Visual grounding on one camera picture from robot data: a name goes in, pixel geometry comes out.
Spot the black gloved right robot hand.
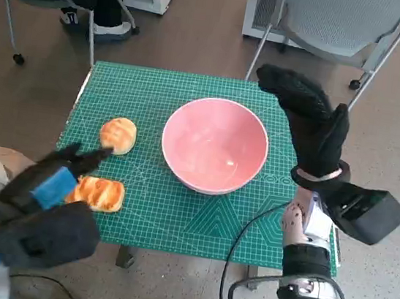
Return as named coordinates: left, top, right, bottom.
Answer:
left=244, top=63, right=358, bottom=181

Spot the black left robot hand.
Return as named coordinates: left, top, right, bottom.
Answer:
left=0, top=133, right=116, bottom=226

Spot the oblong braided toy bread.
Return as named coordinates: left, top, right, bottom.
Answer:
left=63, top=172, right=127, bottom=216

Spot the round toy bread bun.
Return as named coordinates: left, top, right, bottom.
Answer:
left=97, top=115, right=140, bottom=159

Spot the pink bowl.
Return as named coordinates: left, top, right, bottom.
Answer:
left=154, top=91, right=276, bottom=203

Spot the grey mesh chair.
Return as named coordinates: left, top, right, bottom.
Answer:
left=243, top=0, right=400, bottom=118

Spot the large white mesh cabinet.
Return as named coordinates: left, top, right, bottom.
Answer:
left=241, top=0, right=309, bottom=48

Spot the green cutting mat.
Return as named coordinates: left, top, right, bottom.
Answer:
left=43, top=56, right=363, bottom=278

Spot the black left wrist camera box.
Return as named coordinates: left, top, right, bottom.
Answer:
left=0, top=191, right=105, bottom=279

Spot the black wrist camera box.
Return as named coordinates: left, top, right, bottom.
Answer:
left=322, top=181, right=400, bottom=250
left=0, top=191, right=105, bottom=279

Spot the thin black floor cable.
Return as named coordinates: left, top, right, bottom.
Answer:
left=7, top=270, right=75, bottom=299

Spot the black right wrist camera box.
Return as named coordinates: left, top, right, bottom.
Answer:
left=322, top=181, right=400, bottom=250

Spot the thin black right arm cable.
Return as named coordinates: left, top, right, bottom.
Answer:
left=219, top=193, right=293, bottom=299

